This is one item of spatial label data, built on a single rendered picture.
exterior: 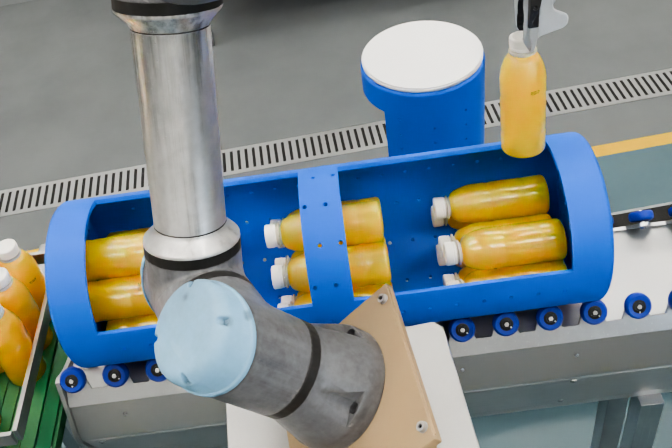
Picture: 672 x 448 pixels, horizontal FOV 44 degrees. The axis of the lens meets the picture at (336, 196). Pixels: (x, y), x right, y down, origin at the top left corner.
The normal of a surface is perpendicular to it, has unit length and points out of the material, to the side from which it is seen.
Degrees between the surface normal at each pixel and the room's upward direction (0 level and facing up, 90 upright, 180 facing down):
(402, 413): 41
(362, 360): 34
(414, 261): 25
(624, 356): 70
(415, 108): 90
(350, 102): 0
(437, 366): 0
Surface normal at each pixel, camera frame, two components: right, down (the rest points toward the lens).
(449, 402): -0.11, -0.73
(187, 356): -0.66, -0.36
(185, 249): -0.02, -0.35
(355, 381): 0.40, -0.24
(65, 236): -0.10, -0.56
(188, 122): 0.40, 0.37
